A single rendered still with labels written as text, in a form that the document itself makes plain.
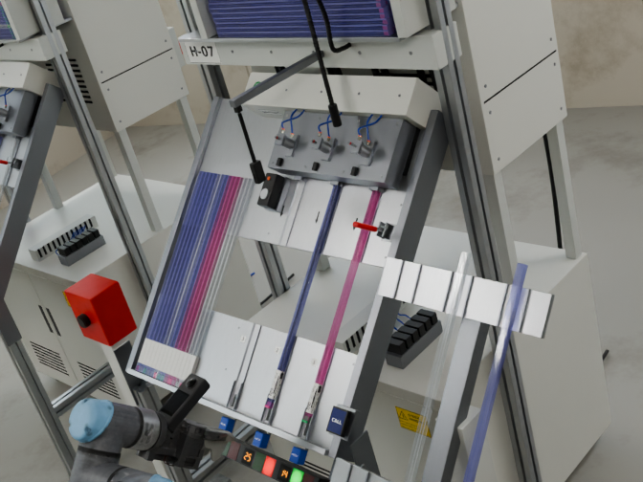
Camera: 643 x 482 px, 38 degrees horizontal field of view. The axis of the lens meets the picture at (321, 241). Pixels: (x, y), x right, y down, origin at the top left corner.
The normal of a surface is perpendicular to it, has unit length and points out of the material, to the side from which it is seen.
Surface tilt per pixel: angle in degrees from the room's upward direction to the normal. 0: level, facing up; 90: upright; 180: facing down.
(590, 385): 90
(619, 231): 0
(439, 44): 90
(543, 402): 90
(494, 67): 90
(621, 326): 0
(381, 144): 44
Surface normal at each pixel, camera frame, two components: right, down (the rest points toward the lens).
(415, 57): -0.65, 0.49
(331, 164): -0.63, -0.27
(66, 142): 0.84, 0.04
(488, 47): 0.72, 0.14
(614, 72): -0.48, 0.51
